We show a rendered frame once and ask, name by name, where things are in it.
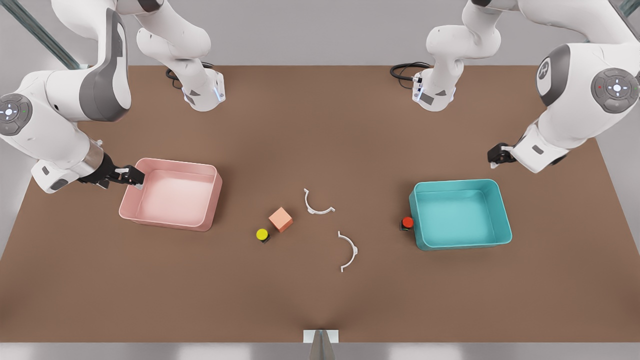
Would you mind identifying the black cable loop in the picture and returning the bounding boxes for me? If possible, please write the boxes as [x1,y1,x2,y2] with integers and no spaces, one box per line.
[389,61,433,90]
[165,61,216,91]

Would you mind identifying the white curved clip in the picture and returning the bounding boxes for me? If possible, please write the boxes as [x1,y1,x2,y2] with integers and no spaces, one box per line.
[337,230,359,273]
[303,188,336,216]

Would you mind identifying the blue storage box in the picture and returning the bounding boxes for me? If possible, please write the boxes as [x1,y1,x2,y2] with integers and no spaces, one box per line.
[409,178,513,251]

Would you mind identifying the orange cube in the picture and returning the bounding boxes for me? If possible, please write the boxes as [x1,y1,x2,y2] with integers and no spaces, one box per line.
[268,207,294,233]

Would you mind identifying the silver frame post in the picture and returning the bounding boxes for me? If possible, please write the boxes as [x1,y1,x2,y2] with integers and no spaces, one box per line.
[303,329,340,360]
[609,0,640,31]
[0,0,87,70]

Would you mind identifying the pink storage box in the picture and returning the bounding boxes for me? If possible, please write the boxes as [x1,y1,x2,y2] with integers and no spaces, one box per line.
[118,157,223,232]

